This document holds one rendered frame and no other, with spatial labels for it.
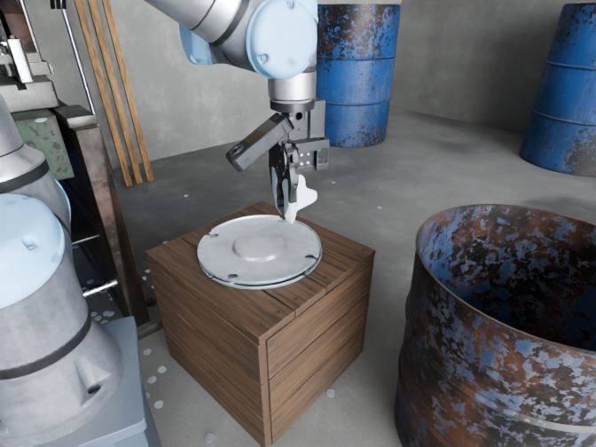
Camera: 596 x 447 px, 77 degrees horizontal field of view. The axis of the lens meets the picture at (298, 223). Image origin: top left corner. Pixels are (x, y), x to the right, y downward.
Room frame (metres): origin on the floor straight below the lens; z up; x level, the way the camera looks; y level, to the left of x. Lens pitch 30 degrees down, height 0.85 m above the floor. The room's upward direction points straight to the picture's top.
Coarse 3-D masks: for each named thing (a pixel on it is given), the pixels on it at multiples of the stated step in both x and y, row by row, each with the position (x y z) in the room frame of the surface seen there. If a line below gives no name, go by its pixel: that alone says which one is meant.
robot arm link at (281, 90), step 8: (312, 72) 0.59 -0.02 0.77; (272, 80) 0.59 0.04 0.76; (280, 80) 0.58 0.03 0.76; (288, 80) 0.58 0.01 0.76; (296, 80) 0.58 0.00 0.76; (304, 80) 0.58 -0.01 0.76; (312, 80) 0.60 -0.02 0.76; (272, 88) 0.59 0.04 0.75; (280, 88) 0.58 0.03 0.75; (288, 88) 0.58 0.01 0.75; (296, 88) 0.58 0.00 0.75; (304, 88) 0.58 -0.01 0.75; (312, 88) 0.60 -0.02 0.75; (272, 96) 0.59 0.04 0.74; (280, 96) 0.58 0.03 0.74; (288, 96) 0.58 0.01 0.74; (296, 96) 0.58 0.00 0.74; (304, 96) 0.58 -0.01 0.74; (312, 96) 0.60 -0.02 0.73
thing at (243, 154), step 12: (276, 120) 0.60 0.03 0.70; (252, 132) 0.61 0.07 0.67; (264, 132) 0.58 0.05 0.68; (276, 132) 0.58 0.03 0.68; (288, 132) 0.59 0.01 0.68; (240, 144) 0.58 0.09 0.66; (252, 144) 0.57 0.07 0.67; (264, 144) 0.57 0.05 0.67; (228, 156) 0.58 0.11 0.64; (240, 156) 0.56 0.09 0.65; (252, 156) 0.57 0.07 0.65; (240, 168) 0.56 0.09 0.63
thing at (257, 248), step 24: (264, 216) 0.90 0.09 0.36; (216, 240) 0.78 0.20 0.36; (240, 240) 0.77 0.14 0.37; (264, 240) 0.77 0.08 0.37; (288, 240) 0.78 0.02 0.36; (312, 240) 0.78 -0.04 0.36; (216, 264) 0.68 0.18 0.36; (240, 264) 0.68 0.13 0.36; (264, 264) 0.68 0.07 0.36; (288, 264) 0.68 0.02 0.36
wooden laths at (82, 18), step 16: (80, 0) 1.99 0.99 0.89; (64, 16) 1.93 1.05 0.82; (80, 16) 1.97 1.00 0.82; (96, 16) 2.03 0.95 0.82; (112, 16) 2.06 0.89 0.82; (96, 32) 2.02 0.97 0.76; (112, 32) 2.04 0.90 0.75; (80, 64) 1.92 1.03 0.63; (96, 64) 1.96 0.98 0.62; (96, 80) 1.95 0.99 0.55; (112, 80) 2.00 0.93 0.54; (128, 80) 2.04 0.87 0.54; (128, 96) 2.02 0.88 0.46; (112, 112) 1.95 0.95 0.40; (112, 128) 1.93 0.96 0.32; (128, 128) 1.99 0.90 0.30; (128, 144) 1.97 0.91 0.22; (144, 144) 2.01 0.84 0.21; (144, 160) 1.98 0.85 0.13; (128, 176) 1.91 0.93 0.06
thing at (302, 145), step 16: (288, 112) 0.58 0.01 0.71; (304, 112) 0.61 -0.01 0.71; (320, 112) 0.62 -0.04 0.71; (304, 128) 0.61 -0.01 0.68; (320, 128) 0.62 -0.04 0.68; (288, 144) 0.58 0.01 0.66; (304, 144) 0.59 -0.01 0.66; (320, 144) 0.60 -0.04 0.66; (272, 160) 0.62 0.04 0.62; (304, 160) 0.60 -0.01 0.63; (320, 160) 0.61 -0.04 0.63
